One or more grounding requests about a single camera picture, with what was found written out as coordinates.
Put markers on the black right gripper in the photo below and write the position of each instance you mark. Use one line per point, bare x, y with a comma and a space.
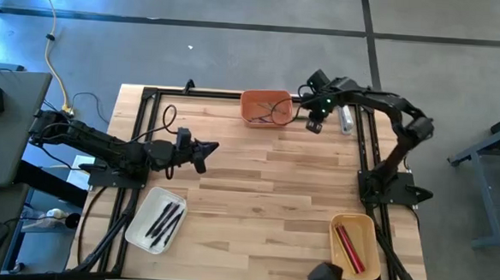
323, 96

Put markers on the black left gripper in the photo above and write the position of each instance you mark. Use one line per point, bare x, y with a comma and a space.
185, 151

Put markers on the grey crayon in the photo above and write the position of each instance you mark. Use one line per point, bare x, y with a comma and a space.
283, 111
265, 105

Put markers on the blue crayon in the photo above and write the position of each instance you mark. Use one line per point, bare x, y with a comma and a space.
260, 120

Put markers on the green pencil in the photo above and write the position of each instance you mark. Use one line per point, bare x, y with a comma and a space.
343, 252

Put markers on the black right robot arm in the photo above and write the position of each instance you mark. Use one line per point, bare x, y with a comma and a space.
389, 102

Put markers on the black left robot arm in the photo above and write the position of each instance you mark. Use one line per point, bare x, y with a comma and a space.
100, 143

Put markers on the black table clamp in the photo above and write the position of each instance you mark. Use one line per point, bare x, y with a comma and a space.
189, 87

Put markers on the orange plastic bin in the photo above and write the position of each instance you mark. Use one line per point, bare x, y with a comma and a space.
248, 98

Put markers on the white plastic bin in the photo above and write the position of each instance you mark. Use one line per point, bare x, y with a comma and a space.
138, 224

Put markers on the white paper sheet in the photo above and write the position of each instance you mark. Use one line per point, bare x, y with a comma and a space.
75, 167

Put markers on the yellow plastic bin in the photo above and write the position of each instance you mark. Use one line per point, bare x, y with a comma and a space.
369, 232

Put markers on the black rig base beam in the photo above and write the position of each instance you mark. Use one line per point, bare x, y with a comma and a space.
50, 183

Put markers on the blue-grey metal table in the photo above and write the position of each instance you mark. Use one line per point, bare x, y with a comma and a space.
486, 204

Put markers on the grey desk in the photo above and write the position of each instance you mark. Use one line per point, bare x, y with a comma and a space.
5, 153

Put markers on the black aluminium table frame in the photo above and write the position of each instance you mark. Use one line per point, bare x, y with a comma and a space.
218, 95

